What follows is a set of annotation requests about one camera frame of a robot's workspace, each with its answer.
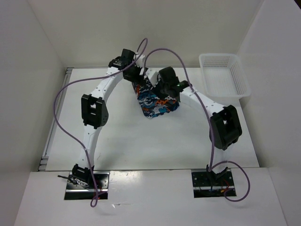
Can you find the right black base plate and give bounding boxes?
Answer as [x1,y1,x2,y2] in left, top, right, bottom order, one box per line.
[191,169,237,198]

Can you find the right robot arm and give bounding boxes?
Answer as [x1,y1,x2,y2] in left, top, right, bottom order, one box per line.
[150,67,242,185]

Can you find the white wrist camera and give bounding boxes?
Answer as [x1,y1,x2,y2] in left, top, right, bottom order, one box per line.
[145,68,159,87]
[133,53,145,68]

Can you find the colourful patterned shorts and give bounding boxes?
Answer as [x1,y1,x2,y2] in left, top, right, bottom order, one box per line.
[132,75,179,119]

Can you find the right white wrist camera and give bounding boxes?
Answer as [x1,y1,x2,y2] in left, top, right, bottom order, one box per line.
[145,68,159,87]

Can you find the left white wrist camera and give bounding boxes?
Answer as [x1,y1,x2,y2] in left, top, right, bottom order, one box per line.
[133,53,145,68]

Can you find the white plastic basket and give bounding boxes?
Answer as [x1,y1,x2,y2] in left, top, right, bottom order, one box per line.
[199,53,251,101]

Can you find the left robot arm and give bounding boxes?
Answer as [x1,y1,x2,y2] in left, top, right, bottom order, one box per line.
[72,49,145,188]

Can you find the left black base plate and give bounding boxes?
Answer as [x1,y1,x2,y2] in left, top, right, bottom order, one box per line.
[64,172,110,201]

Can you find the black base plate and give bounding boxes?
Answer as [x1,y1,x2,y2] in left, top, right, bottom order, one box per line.
[191,169,237,198]
[64,172,110,201]

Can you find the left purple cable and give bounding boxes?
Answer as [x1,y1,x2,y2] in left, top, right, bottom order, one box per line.
[53,38,149,208]

